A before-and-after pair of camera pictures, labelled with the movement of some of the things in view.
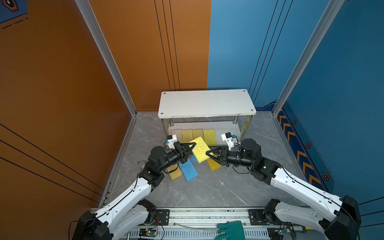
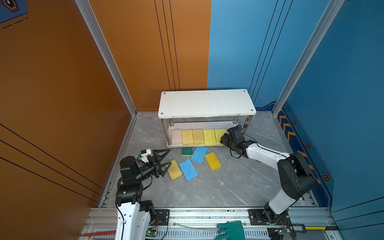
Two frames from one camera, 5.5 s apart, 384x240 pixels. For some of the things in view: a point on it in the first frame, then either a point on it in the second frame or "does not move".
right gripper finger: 222,162 -> 231,145
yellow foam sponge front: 187,135 does not move
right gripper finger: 218,153 -> 225,140
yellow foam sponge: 176,174 does not move
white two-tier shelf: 228,111 does not move
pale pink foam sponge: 178,133 does not move
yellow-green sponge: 200,149 -> 219,133
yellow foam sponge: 197,133 does not move
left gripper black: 182,154 -> 154,153
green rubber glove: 232,230 does not move
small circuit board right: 276,233 does not move
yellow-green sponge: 209,137 does not move
